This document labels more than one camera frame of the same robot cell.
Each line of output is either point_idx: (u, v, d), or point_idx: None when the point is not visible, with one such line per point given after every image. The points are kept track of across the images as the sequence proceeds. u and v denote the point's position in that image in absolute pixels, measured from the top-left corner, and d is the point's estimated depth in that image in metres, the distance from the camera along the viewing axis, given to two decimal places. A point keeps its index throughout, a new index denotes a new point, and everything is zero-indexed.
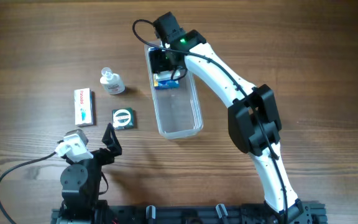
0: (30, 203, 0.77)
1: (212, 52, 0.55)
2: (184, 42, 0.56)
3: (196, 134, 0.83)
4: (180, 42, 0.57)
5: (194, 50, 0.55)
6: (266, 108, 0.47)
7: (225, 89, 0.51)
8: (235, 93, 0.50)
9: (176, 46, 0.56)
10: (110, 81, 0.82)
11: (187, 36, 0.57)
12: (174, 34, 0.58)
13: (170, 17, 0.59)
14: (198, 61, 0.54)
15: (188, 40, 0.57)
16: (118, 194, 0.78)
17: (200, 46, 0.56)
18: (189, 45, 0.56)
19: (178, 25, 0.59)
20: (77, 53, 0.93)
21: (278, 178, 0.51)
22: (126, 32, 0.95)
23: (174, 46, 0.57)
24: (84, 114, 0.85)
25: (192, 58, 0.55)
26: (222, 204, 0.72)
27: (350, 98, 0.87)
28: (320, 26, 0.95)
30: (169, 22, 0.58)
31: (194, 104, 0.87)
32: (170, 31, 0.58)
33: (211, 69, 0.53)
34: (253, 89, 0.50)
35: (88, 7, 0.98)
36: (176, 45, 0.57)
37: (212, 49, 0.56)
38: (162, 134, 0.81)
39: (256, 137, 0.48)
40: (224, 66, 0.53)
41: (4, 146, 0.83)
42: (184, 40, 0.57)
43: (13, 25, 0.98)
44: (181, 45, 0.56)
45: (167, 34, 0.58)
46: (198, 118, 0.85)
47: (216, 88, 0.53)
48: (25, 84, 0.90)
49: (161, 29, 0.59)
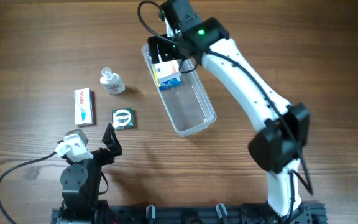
0: (30, 203, 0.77)
1: (237, 53, 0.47)
2: (201, 34, 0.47)
3: (208, 126, 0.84)
4: (195, 33, 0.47)
5: (215, 48, 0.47)
6: (299, 129, 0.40)
7: (254, 105, 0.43)
8: (267, 111, 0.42)
9: (191, 38, 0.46)
10: (110, 81, 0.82)
11: (203, 25, 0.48)
12: (187, 20, 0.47)
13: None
14: (220, 63, 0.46)
15: (205, 31, 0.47)
16: (118, 194, 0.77)
17: (223, 43, 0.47)
18: (206, 38, 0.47)
19: (191, 10, 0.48)
20: (77, 53, 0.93)
21: (289, 190, 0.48)
22: (126, 32, 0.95)
23: (188, 37, 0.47)
24: (84, 114, 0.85)
25: (214, 58, 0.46)
26: (222, 204, 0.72)
27: (350, 98, 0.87)
28: (319, 26, 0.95)
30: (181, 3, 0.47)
31: (203, 97, 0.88)
32: (183, 16, 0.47)
33: (237, 74, 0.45)
34: (287, 107, 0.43)
35: (89, 7, 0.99)
36: (189, 37, 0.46)
37: (237, 49, 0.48)
38: (178, 133, 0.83)
39: (285, 160, 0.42)
40: (251, 73, 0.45)
41: (4, 146, 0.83)
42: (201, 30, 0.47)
43: (12, 25, 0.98)
44: (196, 37, 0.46)
45: (179, 21, 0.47)
46: (209, 111, 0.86)
47: (242, 101, 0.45)
48: (25, 84, 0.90)
49: (172, 12, 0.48)
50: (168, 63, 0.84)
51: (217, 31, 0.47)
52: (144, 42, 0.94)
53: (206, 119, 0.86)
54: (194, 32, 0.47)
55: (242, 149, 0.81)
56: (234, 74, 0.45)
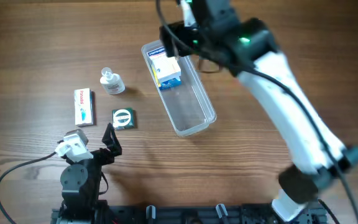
0: (30, 203, 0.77)
1: (286, 73, 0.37)
2: (239, 38, 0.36)
3: (208, 126, 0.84)
4: (231, 34, 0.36)
5: (261, 64, 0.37)
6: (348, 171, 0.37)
7: (307, 147, 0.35)
8: (321, 156, 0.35)
9: (226, 41, 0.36)
10: (110, 81, 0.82)
11: (241, 25, 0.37)
12: (220, 7, 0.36)
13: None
14: (268, 87, 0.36)
15: (246, 35, 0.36)
16: (118, 194, 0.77)
17: (270, 58, 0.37)
18: (248, 46, 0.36)
19: (227, 1, 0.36)
20: (77, 53, 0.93)
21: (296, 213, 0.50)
22: (126, 32, 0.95)
23: (220, 37, 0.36)
24: (84, 114, 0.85)
25: (260, 79, 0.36)
26: (222, 204, 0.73)
27: (350, 98, 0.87)
28: (319, 26, 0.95)
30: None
31: (203, 97, 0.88)
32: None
33: (288, 104, 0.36)
34: (342, 150, 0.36)
35: (89, 7, 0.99)
36: (221, 37, 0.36)
37: (286, 65, 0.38)
38: (178, 133, 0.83)
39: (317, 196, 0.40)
40: (304, 103, 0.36)
41: (4, 146, 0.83)
42: (239, 32, 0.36)
43: (12, 25, 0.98)
44: (234, 42, 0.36)
45: (211, 17, 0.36)
46: (209, 112, 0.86)
47: (289, 134, 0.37)
48: (25, 84, 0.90)
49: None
50: (168, 63, 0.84)
51: (261, 37, 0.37)
52: (143, 42, 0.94)
53: (206, 119, 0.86)
54: (229, 33, 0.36)
55: (242, 149, 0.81)
56: (284, 104, 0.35)
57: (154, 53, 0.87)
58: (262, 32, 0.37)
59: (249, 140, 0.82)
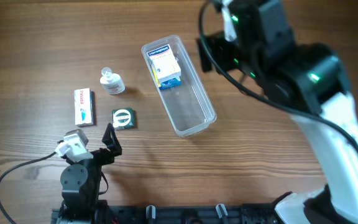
0: (30, 203, 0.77)
1: (350, 121, 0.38)
2: (304, 71, 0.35)
3: (208, 126, 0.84)
4: (293, 68, 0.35)
5: (328, 110, 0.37)
6: None
7: None
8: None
9: (288, 74, 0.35)
10: (110, 81, 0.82)
11: (304, 55, 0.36)
12: (276, 39, 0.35)
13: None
14: (334, 137, 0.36)
15: (311, 68, 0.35)
16: (118, 194, 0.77)
17: (337, 105, 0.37)
18: (313, 79, 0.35)
19: (284, 24, 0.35)
20: (77, 53, 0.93)
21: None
22: (126, 32, 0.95)
23: (281, 70, 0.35)
24: (84, 114, 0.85)
25: (325, 129, 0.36)
26: (222, 204, 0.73)
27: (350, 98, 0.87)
28: (319, 27, 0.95)
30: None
31: (203, 97, 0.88)
32: (271, 28, 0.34)
33: (350, 159, 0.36)
34: None
35: (89, 7, 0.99)
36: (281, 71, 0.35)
37: (352, 112, 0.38)
38: (178, 133, 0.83)
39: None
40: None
41: (4, 146, 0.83)
42: (304, 66, 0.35)
43: (12, 25, 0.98)
44: (298, 76, 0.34)
45: (266, 42, 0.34)
46: (209, 112, 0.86)
47: (344, 187, 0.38)
48: (25, 84, 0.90)
49: (252, 20, 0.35)
50: (168, 63, 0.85)
51: (326, 70, 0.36)
52: (144, 42, 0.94)
53: (206, 119, 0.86)
54: (291, 66, 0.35)
55: (242, 149, 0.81)
56: (347, 157, 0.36)
57: (154, 53, 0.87)
58: (329, 64, 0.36)
59: (249, 140, 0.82)
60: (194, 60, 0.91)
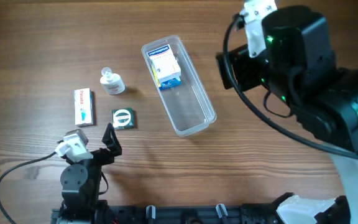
0: (30, 203, 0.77)
1: None
2: (348, 102, 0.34)
3: (208, 126, 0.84)
4: (336, 97, 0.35)
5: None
6: None
7: None
8: None
9: (329, 104, 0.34)
10: (110, 81, 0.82)
11: (347, 84, 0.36)
12: (316, 64, 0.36)
13: (315, 20, 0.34)
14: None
15: (355, 98, 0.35)
16: (118, 194, 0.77)
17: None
18: (357, 111, 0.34)
19: (327, 50, 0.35)
20: (77, 53, 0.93)
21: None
22: (126, 32, 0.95)
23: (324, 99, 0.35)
24: (84, 114, 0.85)
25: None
26: (222, 204, 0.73)
27: None
28: None
30: (302, 20, 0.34)
31: (203, 97, 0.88)
32: (311, 55, 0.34)
33: None
34: None
35: (89, 7, 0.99)
36: (322, 99, 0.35)
37: None
38: (178, 133, 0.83)
39: None
40: None
41: (4, 146, 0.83)
42: (346, 95, 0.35)
43: (13, 25, 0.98)
44: (343, 107, 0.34)
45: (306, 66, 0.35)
46: (209, 112, 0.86)
47: None
48: (25, 84, 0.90)
49: (292, 43, 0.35)
50: (168, 63, 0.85)
51: None
52: (143, 42, 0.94)
53: (206, 120, 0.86)
54: (334, 96, 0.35)
55: (243, 149, 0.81)
56: None
57: (154, 53, 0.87)
58: None
59: (249, 140, 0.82)
60: (193, 60, 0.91)
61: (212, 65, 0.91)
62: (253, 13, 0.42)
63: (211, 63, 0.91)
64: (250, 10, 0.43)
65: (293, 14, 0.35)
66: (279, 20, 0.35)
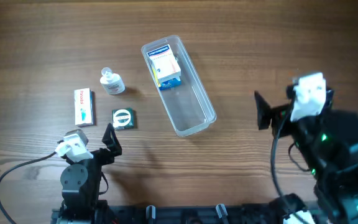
0: (30, 203, 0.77)
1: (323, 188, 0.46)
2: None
3: (208, 126, 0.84)
4: (357, 195, 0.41)
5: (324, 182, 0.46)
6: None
7: None
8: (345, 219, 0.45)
9: (337, 196, 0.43)
10: (110, 81, 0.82)
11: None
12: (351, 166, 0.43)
13: None
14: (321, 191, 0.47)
15: None
16: (119, 194, 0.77)
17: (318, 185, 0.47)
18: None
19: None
20: (77, 53, 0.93)
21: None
22: (126, 32, 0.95)
23: (352, 193, 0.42)
24: (84, 114, 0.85)
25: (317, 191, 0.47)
26: (222, 204, 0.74)
27: (350, 98, 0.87)
28: (319, 27, 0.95)
30: (353, 135, 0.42)
31: (203, 97, 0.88)
32: (350, 163, 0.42)
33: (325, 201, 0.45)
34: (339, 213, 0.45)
35: (88, 7, 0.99)
36: None
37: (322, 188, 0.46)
38: (178, 134, 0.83)
39: None
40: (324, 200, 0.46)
41: (4, 146, 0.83)
42: (353, 193, 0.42)
43: (13, 25, 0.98)
44: (345, 198, 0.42)
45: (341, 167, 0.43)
46: (210, 112, 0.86)
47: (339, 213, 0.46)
48: (25, 84, 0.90)
49: (337, 149, 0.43)
50: (168, 63, 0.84)
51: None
52: (143, 42, 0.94)
53: (206, 119, 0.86)
54: (347, 188, 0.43)
55: (242, 149, 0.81)
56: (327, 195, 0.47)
57: (154, 53, 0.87)
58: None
59: (249, 140, 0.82)
60: (194, 60, 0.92)
61: (212, 65, 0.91)
62: (307, 93, 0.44)
63: (211, 63, 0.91)
64: (302, 91, 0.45)
65: (352, 129, 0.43)
66: (335, 124, 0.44)
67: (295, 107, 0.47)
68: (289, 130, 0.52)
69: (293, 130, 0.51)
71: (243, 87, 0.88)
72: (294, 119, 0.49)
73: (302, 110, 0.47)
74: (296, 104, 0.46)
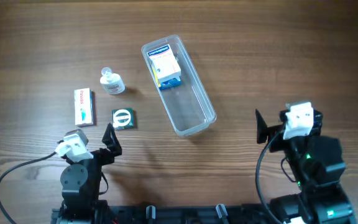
0: (30, 203, 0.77)
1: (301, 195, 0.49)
2: (347, 203, 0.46)
3: (208, 126, 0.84)
4: (328, 204, 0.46)
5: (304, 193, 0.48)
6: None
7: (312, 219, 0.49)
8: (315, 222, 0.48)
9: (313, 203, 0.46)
10: (110, 81, 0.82)
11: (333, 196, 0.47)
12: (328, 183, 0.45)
13: (339, 160, 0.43)
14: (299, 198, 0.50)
15: (334, 206, 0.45)
16: (118, 194, 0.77)
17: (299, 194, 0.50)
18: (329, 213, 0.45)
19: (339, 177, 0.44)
20: (76, 53, 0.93)
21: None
22: (126, 32, 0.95)
23: (324, 202, 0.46)
24: (84, 114, 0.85)
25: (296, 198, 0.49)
26: (222, 204, 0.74)
27: (349, 98, 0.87)
28: (319, 27, 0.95)
30: (333, 157, 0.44)
31: (203, 97, 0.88)
32: (327, 181, 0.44)
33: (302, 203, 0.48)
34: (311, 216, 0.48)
35: (88, 7, 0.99)
36: (335, 205, 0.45)
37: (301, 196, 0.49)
38: (178, 134, 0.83)
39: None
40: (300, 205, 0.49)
41: (4, 146, 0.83)
42: (326, 201, 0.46)
43: (13, 25, 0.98)
44: (318, 207, 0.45)
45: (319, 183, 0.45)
46: (209, 112, 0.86)
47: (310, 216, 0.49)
48: (24, 84, 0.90)
49: (317, 169, 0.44)
50: (168, 63, 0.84)
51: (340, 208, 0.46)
52: (143, 42, 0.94)
53: (206, 120, 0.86)
54: (321, 198, 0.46)
55: (242, 149, 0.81)
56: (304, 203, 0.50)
57: (154, 53, 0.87)
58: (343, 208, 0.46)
59: (249, 140, 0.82)
60: (194, 60, 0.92)
61: (212, 65, 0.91)
62: (296, 118, 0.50)
63: (211, 63, 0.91)
64: (291, 116, 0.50)
65: (330, 152, 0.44)
66: (317, 147, 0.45)
67: (287, 128, 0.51)
68: (285, 145, 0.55)
69: (285, 147, 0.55)
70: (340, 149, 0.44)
71: (244, 87, 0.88)
72: (287, 138, 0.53)
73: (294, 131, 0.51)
74: (287, 126, 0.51)
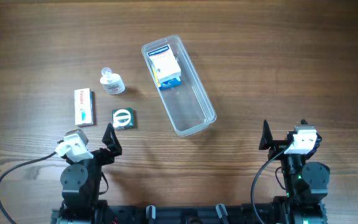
0: (30, 203, 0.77)
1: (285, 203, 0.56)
2: (321, 218, 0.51)
3: (208, 126, 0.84)
4: (305, 214, 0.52)
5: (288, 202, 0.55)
6: None
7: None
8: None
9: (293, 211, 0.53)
10: (110, 81, 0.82)
11: (311, 210, 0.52)
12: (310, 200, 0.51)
13: (322, 186, 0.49)
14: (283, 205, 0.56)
15: (309, 218, 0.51)
16: (118, 194, 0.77)
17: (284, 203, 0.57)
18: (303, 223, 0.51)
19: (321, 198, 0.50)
20: (76, 52, 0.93)
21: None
22: (125, 32, 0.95)
23: (302, 212, 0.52)
24: (84, 114, 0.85)
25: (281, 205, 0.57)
26: (222, 204, 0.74)
27: (349, 98, 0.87)
28: (319, 26, 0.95)
30: (319, 183, 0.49)
31: (203, 96, 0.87)
32: (310, 199, 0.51)
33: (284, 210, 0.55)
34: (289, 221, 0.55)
35: (87, 6, 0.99)
36: (312, 217, 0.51)
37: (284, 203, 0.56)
38: (178, 134, 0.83)
39: None
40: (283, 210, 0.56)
41: (5, 146, 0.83)
42: (304, 212, 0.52)
43: (13, 25, 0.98)
44: (296, 216, 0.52)
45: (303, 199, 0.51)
46: (209, 112, 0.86)
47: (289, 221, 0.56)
48: (24, 83, 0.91)
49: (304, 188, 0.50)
50: (168, 63, 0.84)
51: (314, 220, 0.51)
52: (144, 42, 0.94)
53: (206, 120, 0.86)
54: (300, 210, 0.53)
55: (243, 149, 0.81)
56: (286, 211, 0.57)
57: (154, 53, 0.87)
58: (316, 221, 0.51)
59: (249, 140, 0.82)
60: (194, 60, 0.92)
61: (212, 65, 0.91)
62: (301, 140, 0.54)
63: (211, 63, 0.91)
64: (298, 139, 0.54)
65: (318, 178, 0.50)
66: (308, 172, 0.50)
67: (291, 147, 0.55)
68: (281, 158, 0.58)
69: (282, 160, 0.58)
70: (327, 178, 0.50)
71: (244, 87, 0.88)
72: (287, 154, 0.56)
73: (295, 150, 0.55)
74: (291, 145, 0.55)
